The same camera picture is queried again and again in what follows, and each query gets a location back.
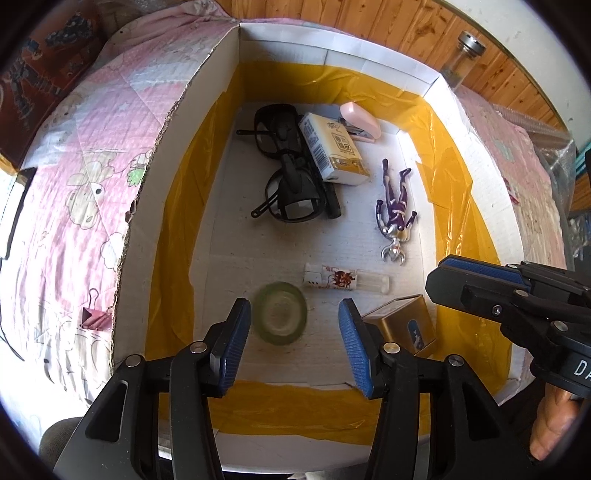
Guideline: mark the pink binder clip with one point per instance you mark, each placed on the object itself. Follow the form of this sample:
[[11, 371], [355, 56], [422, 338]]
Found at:
[[93, 318]]

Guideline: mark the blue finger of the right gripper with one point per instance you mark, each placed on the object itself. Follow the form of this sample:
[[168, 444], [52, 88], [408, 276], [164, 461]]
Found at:
[[474, 287]]

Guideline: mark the gold tin blue lid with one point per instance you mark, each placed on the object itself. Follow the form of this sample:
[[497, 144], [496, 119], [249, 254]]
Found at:
[[406, 321]]

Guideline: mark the pink bear quilt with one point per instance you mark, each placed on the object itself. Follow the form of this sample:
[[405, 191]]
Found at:
[[90, 157]]

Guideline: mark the black marker pen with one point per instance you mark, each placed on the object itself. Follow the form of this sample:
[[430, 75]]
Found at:
[[332, 206]]

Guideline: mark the pink stapler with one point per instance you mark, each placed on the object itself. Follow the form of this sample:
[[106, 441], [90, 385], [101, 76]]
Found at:
[[360, 124]]

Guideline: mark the black safety glasses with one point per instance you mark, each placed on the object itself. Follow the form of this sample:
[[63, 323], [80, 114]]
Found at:
[[293, 194]]

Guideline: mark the purple silver action figure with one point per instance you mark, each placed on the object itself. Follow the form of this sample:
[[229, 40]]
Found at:
[[393, 219]]

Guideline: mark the glass bottle metal cap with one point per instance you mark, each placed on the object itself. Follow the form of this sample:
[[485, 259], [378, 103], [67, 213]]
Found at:
[[462, 59]]

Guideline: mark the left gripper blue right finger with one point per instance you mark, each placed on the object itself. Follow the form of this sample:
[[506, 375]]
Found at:
[[362, 349]]

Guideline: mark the dark robot toy box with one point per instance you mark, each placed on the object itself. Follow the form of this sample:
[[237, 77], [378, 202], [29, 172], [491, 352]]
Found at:
[[45, 68]]

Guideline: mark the person right hand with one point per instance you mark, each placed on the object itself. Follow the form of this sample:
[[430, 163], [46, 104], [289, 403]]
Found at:
[[556, 412]]

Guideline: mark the green tape roll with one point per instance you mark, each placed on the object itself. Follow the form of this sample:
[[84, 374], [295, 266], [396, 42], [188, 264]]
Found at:
[[279, 313]]

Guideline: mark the bubble wrap roll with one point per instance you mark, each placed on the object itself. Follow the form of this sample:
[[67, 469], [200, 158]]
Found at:
[[556, 150]]

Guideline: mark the clear printed lighter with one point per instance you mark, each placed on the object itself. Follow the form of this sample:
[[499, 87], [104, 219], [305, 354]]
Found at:
[[338, 278]]

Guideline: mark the white cardboard box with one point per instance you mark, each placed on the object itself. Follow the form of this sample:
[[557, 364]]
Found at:
[[193, 248]]

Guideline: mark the black office chair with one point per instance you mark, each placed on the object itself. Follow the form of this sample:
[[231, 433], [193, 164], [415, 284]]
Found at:
[[54, 440]]

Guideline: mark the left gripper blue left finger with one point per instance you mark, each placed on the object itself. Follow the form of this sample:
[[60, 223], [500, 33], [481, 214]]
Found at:
[[229, 345]]

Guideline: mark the yellow tissue pack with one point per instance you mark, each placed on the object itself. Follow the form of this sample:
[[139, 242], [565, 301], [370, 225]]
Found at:
[[333, 150]]

